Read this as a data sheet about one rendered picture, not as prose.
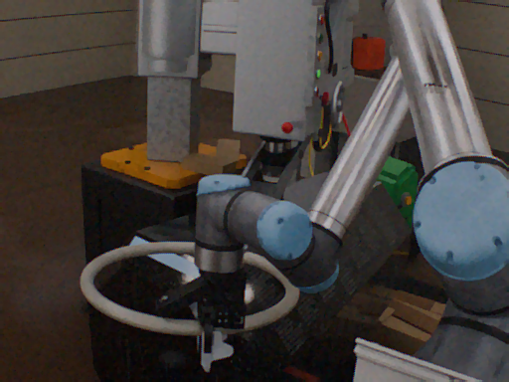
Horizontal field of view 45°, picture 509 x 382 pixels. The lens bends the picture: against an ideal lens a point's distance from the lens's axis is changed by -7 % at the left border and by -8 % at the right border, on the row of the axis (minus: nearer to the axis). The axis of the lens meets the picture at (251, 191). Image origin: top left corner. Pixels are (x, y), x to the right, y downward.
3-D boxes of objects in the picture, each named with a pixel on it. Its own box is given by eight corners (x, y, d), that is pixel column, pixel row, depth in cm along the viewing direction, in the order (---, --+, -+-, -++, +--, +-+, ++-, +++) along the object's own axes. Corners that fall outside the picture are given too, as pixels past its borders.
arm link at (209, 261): (198, 252, 113) (191, 233, 122) (197, 278, 114) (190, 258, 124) (249, 252, 115) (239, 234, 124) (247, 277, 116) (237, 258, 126)
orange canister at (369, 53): (344, 72, 515) (347, 32, 504) (372, 68, 553) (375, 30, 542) (368, 76, 503) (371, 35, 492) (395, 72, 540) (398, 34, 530)
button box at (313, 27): (309, 101, 187) (315, 5, 178) (318, 102, 186) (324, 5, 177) (302, 105, 180) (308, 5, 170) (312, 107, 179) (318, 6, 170)
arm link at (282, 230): (328, 232, 111) (274, 212, 119) (298, 195, 103) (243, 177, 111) (299, 279, 108) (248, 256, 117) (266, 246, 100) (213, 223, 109)
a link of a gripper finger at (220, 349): (234, 376, 121) (235, 330, 120) (203, 376, 119) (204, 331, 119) (231, 370, 124) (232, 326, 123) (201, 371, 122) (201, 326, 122)
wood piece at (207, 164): (181, 169, 269) (181, 157, 267) (195, 163, 277) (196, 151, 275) (222, 178, 260) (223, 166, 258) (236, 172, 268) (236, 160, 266)
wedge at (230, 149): (218, 149, 299) (218, 138, 297) (240, 150, 299) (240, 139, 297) (215, 161, 280) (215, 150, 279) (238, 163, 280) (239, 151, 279)
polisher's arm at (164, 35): (120, 55, 261) (122, -4, 253) (158, 46, 292) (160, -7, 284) (294, 69, 239) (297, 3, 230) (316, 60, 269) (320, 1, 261)
